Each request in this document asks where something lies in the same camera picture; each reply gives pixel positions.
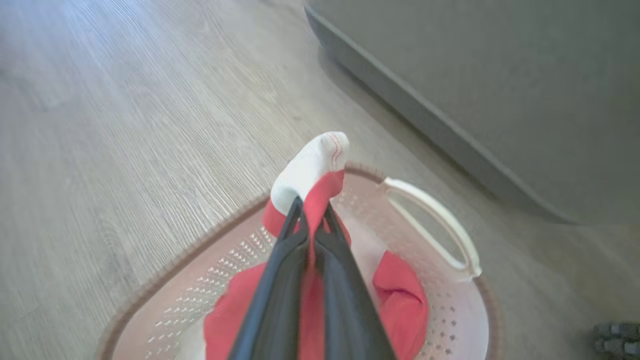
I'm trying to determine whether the red and white jersey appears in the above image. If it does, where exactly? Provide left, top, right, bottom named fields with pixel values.
left=202, top=131, right=431, bottom=360

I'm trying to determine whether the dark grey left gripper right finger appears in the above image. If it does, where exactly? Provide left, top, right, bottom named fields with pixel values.
left=315, top=204, right=399, bottom=360

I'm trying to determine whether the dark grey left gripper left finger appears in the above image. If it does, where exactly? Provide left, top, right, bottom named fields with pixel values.
left=227, top=196, right=311, bottom=360

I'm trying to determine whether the dark grey ridged wheel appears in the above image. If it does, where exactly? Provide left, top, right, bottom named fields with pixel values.
left=593, top=322, right=640, bottom=360

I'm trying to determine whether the grey sofa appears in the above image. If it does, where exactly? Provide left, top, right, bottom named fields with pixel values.
left=304, top=0, right=640, bottom=226

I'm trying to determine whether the pink perforated laundry basket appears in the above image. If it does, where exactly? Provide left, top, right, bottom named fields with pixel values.
left=96, top=162, right=502, bottom=360

